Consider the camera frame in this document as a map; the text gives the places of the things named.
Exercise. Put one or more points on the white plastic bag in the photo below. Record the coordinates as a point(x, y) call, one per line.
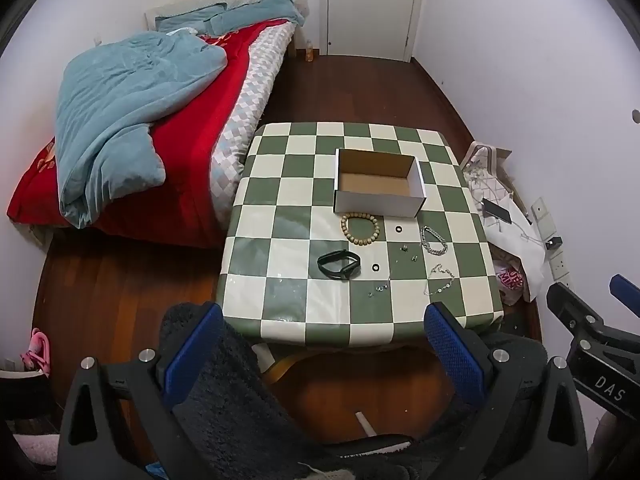
point(520, 250)

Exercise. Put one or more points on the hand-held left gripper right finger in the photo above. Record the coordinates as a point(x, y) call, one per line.
point(452, 350)

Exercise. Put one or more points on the green checkered tablecloth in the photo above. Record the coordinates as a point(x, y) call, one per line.
point(290, 260)

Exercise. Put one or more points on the blue pillow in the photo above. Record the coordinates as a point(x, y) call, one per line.
point(187, 17)

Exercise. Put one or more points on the bed with red sheet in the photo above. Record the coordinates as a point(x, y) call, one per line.
point(210, 130)

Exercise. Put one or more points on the blue blanket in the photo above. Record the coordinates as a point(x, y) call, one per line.
point(120, 110)

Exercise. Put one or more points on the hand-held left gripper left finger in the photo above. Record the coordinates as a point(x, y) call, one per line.
point(192, 355)

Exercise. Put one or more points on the pink slipper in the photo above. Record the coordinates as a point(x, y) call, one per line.
point(37, 352)

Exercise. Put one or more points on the white door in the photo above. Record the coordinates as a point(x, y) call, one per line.
point(372, 5)

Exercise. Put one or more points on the black charger plug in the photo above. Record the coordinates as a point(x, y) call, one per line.
point(554, 242)

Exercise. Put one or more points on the white strip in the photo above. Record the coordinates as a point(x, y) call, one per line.
point(365, 422)

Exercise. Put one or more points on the pink printed bag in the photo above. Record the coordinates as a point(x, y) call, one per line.
point(511, 280)

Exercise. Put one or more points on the black fitness band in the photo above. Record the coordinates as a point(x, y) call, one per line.
point(327, 270)

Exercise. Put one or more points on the wooden table leg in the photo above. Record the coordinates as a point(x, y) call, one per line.
point(285, 365)

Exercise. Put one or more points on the dark container white rim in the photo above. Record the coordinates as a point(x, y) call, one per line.
point(25, 400)

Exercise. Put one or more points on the white quilted bag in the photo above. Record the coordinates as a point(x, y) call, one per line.
point(482, 175)

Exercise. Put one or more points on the black smartphone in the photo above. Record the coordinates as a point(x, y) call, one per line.
point(497, 211)

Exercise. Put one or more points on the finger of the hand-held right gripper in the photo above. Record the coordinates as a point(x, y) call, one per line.
point(627, 292)
point(575, 307)

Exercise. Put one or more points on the white wall socket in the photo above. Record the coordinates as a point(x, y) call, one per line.
point(542, 215)
point(559, 266)

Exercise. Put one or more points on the small orange bottle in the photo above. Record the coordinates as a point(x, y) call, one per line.
point(310, 52)

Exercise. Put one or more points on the white cardboard box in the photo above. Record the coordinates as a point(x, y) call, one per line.
point(375, 202)

